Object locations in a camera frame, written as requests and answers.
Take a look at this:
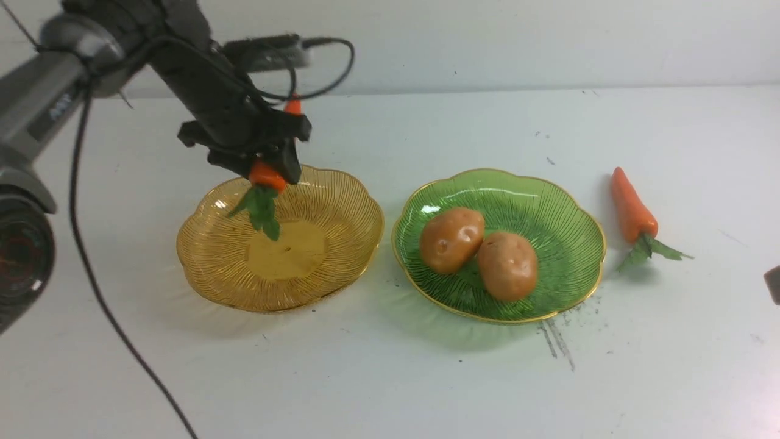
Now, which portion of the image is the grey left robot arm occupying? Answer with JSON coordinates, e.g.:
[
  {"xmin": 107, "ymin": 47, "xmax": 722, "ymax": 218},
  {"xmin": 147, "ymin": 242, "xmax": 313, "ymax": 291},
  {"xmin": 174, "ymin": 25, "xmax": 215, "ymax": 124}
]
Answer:
[{"xmin": 1, "ymin": 1, "xmax": 311, "ymax": 330}]

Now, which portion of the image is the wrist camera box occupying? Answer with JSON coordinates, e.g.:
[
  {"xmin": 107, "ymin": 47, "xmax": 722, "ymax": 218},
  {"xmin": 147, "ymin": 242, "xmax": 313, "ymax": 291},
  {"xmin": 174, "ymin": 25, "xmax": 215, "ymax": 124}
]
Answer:
[{"xmin": 221, "ymin": 34, "xmax": 310, "ymax": 73}]

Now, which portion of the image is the green ribbed plastic plate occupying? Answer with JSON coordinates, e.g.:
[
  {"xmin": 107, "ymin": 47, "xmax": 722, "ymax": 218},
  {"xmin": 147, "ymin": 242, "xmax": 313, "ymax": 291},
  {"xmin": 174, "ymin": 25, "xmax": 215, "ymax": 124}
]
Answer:
[{"xmin": 392, "ymin": 168, "xmax": 607, "ymax": 325}]

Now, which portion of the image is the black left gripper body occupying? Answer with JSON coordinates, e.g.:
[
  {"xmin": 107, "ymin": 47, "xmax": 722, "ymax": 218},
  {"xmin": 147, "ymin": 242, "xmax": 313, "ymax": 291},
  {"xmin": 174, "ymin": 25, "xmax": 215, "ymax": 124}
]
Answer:
[{"xmin": 149, "ymin": 37, "xmax": 312, "ymax": 156}]

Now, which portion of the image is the black cable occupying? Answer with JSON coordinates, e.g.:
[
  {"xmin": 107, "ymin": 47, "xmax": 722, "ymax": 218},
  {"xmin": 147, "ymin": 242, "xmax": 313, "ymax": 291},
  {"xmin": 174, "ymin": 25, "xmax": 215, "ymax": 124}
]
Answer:
[{"xmin": 68, "ymin": 37, "xmax": 356, "ymax": 439}]

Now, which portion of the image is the toy carrot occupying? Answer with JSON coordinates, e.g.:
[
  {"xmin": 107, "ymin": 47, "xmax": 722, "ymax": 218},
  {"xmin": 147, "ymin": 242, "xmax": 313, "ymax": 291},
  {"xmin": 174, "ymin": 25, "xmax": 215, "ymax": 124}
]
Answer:
[
  {"xmin": 610, "ymin": 166, "xmax": 693, "ymax": 273},
  {"xmin": 228, "ymin": 95, "xmax": 303, "ymax": 241}
]

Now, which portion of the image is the toy potato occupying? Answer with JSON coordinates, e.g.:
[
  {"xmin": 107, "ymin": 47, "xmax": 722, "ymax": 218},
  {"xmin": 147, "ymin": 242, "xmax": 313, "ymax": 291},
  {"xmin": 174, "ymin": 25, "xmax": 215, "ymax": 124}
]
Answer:
[
  {"xmin": 477, "ymin": 231, "xmax": 538, "ymax": 302},
  {"xmin": 419, "ymin": 207, "xmax": 485, "ymax": 275}
]

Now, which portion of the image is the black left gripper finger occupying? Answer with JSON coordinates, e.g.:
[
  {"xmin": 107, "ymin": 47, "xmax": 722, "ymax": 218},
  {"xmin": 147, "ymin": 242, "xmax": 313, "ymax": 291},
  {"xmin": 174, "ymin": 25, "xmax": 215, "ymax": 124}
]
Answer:
[
  {"xmin": 266, "ymin": 139, "xmax": 302, "ymax": 185},
  {"xmin": 207, "ymin": 149, "xmax": 257, "ymax": 179}
]

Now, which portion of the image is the dark object at right edge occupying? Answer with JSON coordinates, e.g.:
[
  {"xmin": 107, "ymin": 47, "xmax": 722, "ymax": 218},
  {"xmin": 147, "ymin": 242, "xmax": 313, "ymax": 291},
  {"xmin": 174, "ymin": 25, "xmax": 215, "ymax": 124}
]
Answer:
[{"xmin": 763, "ymin": 266, "xmax": 780, "ymax": 306}]

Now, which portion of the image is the amber ribbed plastic plate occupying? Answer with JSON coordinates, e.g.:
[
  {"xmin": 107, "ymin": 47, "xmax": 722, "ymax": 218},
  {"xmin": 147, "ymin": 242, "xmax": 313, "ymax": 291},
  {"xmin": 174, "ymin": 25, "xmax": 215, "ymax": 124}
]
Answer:
[{"xmin": 176, "ymin": 166, "xmax": 385, "ymax": 313}]

